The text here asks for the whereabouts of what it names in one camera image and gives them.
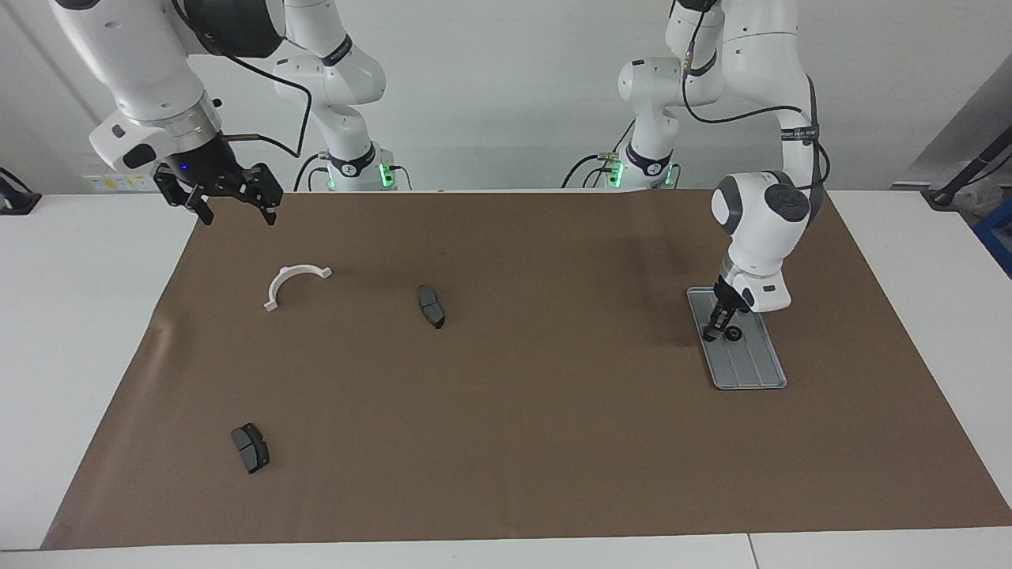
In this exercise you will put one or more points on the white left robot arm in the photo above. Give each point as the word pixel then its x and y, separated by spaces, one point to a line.
pixel 763 229

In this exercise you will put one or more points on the grey leaning panel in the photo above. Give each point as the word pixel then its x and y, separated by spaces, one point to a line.
pixel 949 154

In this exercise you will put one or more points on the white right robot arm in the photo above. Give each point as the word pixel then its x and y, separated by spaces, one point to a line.
pixel 142 63

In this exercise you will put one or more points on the black desk mount base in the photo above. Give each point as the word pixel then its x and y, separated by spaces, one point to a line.
pixel 20 201

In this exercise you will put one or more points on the short grey brake pad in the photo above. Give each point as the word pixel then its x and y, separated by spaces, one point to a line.
pixel 251 449

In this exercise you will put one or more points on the blue storage crate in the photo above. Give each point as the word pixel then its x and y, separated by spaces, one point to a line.
pixel 998 237

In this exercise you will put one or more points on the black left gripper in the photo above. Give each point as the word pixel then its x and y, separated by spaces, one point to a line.
pixel 727 296

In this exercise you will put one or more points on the long curved grey brake pad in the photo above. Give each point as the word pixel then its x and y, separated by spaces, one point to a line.
pixel 431 307

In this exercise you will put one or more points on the white wall outlet box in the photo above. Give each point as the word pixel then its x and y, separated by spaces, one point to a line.
pixel 111 183

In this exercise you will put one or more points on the black tripod stand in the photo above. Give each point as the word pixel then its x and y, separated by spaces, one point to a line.
pixel 968 170

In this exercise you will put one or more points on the brown paper table mat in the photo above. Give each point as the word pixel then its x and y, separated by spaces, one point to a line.
pixel 514 411

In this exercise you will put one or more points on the silver ribbed metal tray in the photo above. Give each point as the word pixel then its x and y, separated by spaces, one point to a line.
pixel 751 367

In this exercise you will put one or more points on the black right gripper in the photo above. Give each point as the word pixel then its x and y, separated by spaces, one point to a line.
pixel 213 170

